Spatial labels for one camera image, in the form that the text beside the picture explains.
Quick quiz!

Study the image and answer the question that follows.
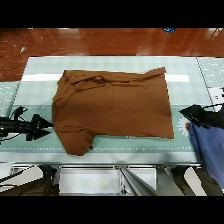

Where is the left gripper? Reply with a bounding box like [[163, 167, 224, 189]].
[[14, 113, 55, 142]]

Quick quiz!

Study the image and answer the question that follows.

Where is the brown T-shirt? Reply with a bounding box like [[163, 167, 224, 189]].
[[51, 66, 176, 157]]

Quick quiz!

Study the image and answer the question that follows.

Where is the blue garment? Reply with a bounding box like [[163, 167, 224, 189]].
[[185, 121, 224, 190]]

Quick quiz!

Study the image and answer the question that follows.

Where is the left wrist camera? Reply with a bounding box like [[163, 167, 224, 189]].
[[11, 105, 30, 122]]

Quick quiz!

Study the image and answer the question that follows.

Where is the silver frame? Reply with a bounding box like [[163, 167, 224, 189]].
[[0, 161, 224, 197]]

